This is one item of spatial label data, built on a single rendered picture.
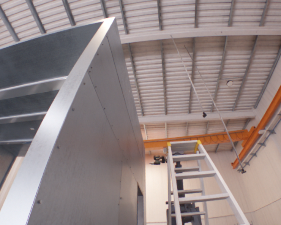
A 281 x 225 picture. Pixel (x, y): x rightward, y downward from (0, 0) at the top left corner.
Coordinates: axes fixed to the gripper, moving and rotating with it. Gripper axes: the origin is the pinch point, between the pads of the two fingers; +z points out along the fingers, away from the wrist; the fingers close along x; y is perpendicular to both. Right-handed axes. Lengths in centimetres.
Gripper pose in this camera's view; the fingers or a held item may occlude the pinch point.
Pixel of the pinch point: (157, 159)
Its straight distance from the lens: 287.5
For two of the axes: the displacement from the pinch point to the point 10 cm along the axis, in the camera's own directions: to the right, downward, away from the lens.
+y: 0.7, -2.7, 9.6
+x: -1.2, -9.6, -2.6
